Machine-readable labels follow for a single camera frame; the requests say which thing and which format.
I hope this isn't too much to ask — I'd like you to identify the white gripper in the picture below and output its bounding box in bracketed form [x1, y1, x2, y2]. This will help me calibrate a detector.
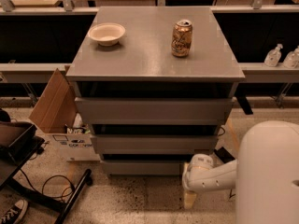
[182, 154, 217, 209]

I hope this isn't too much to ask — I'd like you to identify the grey bottom drawer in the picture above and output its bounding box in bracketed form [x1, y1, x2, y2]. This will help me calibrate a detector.
[102, 161, 185, 175]

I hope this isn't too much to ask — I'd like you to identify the grey drawer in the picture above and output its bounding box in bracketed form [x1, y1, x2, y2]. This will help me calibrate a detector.
[91, 135, 218, 155]
[102, 161, 185, 175]
[75, 98, 233, 125]

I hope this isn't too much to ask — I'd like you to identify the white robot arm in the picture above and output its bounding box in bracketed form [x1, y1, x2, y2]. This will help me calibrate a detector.
[182, 120, 299, 224]

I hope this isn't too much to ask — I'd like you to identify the grey middle drawer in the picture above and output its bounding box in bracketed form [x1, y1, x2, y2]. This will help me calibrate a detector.
[91, 135, 218, 155]

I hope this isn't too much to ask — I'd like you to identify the grey drawer cabinet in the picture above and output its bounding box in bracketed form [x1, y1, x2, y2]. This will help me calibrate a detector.
[67, 7, 245, 164]

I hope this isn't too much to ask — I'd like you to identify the grey top drawer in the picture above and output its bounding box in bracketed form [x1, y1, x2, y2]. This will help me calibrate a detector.
[75, 98, 233, 125]

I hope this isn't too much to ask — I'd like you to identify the open cardboard box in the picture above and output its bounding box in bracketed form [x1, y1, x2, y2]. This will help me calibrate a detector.
[29, 69, 100, 161]

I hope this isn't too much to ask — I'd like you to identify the black power adapter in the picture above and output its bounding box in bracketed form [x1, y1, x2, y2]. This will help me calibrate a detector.
[214, 147, 235, 163]

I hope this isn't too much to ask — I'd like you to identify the clear pump bottle left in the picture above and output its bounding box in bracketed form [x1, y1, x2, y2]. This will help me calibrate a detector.
[264, 44, 283, 67]

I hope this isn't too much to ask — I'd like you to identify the clear pump bottle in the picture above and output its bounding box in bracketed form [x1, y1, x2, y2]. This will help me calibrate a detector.
[264, 44, 283, 67]
[282, 46, 299, 69]

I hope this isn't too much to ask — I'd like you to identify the gold soda can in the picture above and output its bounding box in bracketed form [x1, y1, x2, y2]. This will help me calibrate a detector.
[171, 19, 192, 57]

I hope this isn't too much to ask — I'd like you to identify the clear pump bottle right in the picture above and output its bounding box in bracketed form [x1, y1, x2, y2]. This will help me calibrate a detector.
[282, 46, 299, 69]

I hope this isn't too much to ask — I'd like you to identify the black and white sneaker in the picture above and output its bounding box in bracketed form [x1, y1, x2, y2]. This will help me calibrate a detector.
[0, 199, 28, 224]

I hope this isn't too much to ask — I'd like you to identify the white paper bowl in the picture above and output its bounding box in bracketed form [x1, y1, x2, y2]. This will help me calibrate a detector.
[88, 23, 126, 47]

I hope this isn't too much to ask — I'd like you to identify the black tray on cart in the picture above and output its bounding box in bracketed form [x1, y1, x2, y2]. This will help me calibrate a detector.
[0, 121, 36, 159]

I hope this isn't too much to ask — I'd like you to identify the black looped cable left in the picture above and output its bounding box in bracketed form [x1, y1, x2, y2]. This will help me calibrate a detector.
[19, 168, 77, 203]

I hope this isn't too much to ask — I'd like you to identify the black cart frame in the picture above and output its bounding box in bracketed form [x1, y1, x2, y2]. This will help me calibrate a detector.
[0, 135, 93, 224]

